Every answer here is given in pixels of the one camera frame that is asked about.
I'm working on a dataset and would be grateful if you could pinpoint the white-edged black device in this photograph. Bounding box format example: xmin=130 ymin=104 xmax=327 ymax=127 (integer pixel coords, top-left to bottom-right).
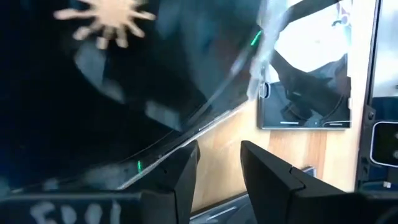
xmin=369 ymin=121 xmax=398 ymax=169

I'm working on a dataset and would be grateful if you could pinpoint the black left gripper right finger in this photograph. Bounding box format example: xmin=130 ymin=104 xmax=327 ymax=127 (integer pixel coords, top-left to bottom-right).
xmin=240 ymin=140 xmax=352 ymax=224

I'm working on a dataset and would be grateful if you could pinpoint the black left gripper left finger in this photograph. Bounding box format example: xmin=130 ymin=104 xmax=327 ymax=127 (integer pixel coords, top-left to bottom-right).
xmin=124 ymin=139 xmax=201 ymax=224

